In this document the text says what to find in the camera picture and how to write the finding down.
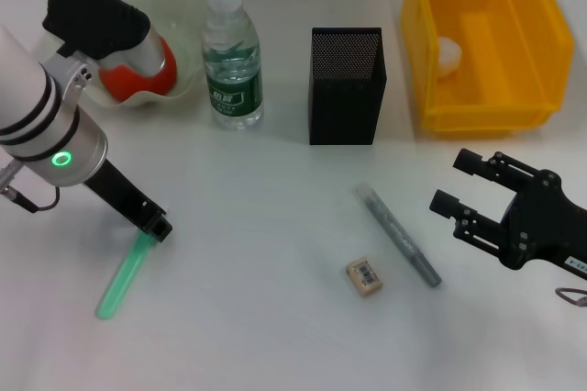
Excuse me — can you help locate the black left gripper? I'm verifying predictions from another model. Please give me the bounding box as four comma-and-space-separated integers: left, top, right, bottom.
83, 159, 174, 244

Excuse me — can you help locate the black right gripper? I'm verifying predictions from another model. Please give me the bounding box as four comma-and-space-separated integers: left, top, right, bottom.
429, 148, 587, 282

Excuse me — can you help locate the green pen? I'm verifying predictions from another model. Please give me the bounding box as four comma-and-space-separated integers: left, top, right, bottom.
94, 230, 160, 320

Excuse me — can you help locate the white paper ball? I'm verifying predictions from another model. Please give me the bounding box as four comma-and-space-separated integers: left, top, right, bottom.
437, 36, 463, 83

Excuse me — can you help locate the green label water bottle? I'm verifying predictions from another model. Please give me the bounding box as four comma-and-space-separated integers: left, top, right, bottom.
202, 0, 266, 132

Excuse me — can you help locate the grey pen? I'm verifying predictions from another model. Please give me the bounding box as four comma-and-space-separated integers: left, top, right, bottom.
352, 183, 443, 289

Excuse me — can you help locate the beige eraser with barcode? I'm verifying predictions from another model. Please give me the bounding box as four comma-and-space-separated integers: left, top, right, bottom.
344, 256, 384, 299

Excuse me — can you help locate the black mesh pen holder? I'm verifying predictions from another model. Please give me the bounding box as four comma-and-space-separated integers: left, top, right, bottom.
307, 27, 389, 146

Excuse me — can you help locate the translucent wavy fruit plate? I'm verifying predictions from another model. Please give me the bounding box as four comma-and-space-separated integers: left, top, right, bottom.
39, 0, 210, 108

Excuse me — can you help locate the yellow plastic storage bin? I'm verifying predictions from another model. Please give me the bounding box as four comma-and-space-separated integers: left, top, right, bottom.
401, 0, 577, 135

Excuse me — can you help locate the right arm connector cable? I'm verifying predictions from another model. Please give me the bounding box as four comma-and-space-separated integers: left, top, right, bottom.
554, 287, 587, 308

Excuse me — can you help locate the arm connector cable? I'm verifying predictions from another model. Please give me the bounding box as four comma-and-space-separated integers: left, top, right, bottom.
0, 161, 61, 214
554, 287, 587, 308

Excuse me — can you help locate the left arm connector cable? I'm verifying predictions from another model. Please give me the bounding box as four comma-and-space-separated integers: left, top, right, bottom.
0, 161, 61, 214

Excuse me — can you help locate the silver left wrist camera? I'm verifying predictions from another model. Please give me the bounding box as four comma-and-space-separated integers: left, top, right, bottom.
41, 0, 179, 103

